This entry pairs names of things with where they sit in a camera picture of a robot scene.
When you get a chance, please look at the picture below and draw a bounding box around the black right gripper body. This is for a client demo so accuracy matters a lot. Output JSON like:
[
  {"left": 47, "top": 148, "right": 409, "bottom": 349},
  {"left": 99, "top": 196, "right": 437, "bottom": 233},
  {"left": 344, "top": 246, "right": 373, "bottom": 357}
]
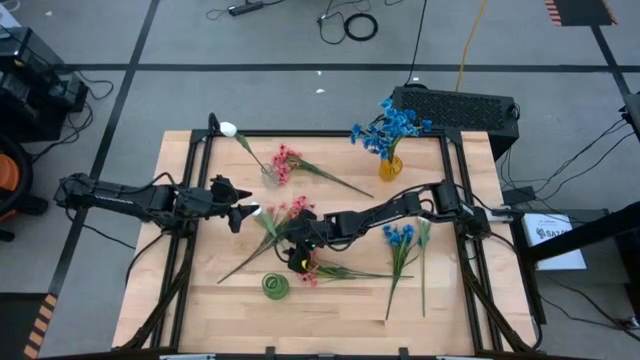
[{"left": 283, "top": 208, "right": 334, "bottom": 275}]

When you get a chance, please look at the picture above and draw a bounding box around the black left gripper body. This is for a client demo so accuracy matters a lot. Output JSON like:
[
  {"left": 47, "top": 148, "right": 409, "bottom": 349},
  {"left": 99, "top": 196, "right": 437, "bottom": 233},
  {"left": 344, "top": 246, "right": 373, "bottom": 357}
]
[{"left": 185, "top": 173, "right": 247, "bottom": 235}]

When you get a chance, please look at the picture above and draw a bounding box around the white artificial tulip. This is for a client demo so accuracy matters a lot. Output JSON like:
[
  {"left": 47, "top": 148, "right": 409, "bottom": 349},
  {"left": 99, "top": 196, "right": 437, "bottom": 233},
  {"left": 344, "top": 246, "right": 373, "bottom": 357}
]
[
  {"left": 251, "top": 201, "right": 294, "bottom": 259},
  {"left": 218, "top": 121, "right": 274, "bottom": 187},
  {"left": 417, "top": 215, "right": 433, "bottom": 319}
]

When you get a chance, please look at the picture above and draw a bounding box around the blue artificial flower bunch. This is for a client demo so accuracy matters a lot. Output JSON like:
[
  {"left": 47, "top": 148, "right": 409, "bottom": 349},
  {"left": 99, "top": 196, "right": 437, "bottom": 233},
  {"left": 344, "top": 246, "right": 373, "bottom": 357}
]
[
  {"left": 377, "top": 98, "right": 434, "bottom": 174},
  {"left": 382, "top": 223, "right": 417, "bottom": 321},
  {"left": 348, "top": 119, "right": 404, "bottom": 174}
]

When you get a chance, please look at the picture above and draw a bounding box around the small clear glass vase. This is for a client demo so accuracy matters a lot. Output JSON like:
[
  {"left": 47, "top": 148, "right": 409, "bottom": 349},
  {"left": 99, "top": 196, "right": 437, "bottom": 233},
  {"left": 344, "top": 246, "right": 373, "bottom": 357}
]
[{"left": 259, "top": 162, "right": 281, "bottom": 190}]

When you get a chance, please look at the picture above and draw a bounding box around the green patterned glass vase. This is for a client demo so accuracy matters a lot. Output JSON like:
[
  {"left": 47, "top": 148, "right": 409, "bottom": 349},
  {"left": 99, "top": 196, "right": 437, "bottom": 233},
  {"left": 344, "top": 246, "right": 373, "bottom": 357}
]
[{"left": 260, "top": 271, "right": 291, "bottom": 302}]

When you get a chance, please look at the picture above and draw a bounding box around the amber glass vase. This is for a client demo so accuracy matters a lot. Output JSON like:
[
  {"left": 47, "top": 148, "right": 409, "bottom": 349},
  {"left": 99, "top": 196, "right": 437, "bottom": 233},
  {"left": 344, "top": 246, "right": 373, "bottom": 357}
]
[{"left": 378, "top": 153, "right": 404, "bottom": 183}]

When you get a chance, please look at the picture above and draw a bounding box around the black computer case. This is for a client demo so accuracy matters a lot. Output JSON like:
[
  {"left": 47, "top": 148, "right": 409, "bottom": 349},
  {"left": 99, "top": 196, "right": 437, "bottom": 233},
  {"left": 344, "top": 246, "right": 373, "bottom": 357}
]
[{"left": 388, "top": 84, "right": 521, "bottom": 160}]

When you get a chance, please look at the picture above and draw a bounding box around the black power strip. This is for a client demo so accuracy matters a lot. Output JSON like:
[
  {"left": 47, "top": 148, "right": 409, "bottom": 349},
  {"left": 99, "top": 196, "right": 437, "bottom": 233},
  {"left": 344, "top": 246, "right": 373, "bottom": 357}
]
[{"left": 227, "top": 0, "right": 265, "bottom": 17}]

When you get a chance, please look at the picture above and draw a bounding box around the orange and black vacuum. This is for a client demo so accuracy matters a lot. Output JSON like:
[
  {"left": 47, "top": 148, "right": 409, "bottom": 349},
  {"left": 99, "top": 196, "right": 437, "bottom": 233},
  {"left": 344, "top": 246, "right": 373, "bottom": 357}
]
[{"left": 0, "top": 133, "right": 50, "bottom": 245}]

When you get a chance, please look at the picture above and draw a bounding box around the black equipment rack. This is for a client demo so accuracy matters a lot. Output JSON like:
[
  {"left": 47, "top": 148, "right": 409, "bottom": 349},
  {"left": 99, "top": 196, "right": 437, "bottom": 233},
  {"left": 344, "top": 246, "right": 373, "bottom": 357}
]
[{"left": 0, "top": 24, "right": 90, "bottom": 144}]

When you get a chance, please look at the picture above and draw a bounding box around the black power adapter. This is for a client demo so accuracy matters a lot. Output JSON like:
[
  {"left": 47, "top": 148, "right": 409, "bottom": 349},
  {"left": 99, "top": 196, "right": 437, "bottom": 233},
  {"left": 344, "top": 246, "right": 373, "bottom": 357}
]
[{"left": 501, "top": 185, "right": 537, "bottom": 206}]

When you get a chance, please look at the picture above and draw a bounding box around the hazard-striped black floor mat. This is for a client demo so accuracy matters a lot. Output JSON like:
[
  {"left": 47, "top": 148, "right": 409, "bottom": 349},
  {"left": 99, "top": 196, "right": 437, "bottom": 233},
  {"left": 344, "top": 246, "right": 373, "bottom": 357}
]
[
  {"left": 543, "top": 0, "right": 618, "bottom": 28},
  {"left": 0, "top": 292, "right": 60, "bottom": 360}
]

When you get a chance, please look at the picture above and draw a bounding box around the white printed paper sheet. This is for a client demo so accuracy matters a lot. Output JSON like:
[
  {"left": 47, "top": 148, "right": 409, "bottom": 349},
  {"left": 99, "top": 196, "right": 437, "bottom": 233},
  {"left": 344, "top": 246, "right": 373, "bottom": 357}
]
[{"left": 521, "top": 212, "right": 588, "bottom": 272}]

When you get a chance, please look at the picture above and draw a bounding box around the black side stand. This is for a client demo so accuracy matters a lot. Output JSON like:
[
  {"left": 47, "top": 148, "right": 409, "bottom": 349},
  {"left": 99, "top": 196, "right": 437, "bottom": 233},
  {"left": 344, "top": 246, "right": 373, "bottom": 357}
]
[{"left": 509, "top": 199, "right": 640, "bottom": 321}]

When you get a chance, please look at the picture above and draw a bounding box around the black aluminium rig frame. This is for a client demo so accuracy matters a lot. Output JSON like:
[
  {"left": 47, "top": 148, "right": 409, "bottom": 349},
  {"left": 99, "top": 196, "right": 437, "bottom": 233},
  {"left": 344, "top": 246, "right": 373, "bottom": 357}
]
[{"left": 112, "top": 112, "right": 544, "bottom": 360}]

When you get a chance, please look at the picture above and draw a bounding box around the loose black cable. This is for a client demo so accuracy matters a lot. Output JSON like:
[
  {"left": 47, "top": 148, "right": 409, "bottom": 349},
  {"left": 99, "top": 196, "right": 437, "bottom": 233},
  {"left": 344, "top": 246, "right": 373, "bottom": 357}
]
[{"left": 316, "top": 0, "right": 372, "bottom": 46}]

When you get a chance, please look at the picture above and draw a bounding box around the coiled black cable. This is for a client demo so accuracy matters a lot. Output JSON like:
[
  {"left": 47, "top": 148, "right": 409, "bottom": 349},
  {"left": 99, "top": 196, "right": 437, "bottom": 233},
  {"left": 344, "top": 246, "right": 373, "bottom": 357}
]
[{"left": 342, "top": 12, "right": 379, "bottom": 43}]

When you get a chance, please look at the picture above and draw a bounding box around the black hanging cable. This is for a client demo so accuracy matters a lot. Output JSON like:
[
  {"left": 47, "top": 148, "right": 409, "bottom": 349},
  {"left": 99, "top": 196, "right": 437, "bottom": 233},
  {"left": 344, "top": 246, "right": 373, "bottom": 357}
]
[{"left": 403, "top": 0, "right": 429, "bottom": 86}]

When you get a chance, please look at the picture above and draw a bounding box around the yellow hanging cable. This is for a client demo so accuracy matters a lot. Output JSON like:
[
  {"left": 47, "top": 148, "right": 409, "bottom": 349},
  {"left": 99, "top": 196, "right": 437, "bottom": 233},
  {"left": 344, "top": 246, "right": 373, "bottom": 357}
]
[{"left": 453, "top": 0, "right": 490, "bottom": 94}]

